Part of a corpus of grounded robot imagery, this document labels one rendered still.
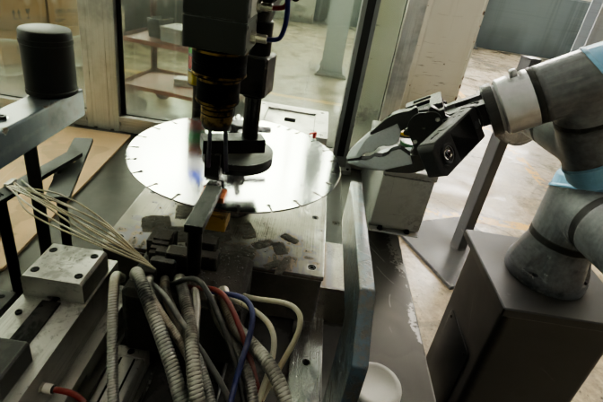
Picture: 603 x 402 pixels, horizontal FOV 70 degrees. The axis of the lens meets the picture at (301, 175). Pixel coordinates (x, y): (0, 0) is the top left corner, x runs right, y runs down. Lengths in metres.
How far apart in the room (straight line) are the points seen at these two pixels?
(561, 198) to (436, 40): 3.07
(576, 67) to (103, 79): 1.03
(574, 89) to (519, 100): 0.06
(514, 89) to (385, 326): 0.40
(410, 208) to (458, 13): 3.09
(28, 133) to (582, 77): 0.63
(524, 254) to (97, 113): 1.07
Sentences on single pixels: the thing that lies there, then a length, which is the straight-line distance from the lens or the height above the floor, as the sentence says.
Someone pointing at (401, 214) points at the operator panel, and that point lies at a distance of 0.91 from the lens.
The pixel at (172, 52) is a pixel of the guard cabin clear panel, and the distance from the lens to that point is 1.16.
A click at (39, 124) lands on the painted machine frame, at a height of 1.03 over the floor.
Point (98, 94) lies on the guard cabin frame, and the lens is 1.25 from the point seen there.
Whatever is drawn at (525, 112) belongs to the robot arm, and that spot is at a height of 1.11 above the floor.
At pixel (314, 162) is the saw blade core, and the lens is 0.69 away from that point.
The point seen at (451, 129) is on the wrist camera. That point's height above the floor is 1.08.
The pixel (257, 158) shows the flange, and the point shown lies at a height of 0.96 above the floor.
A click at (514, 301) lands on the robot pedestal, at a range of 0.89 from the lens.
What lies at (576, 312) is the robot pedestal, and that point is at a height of 0.75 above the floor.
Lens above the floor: 1.25
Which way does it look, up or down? 27 degrees down
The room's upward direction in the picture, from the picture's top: 9 degrees clockwise
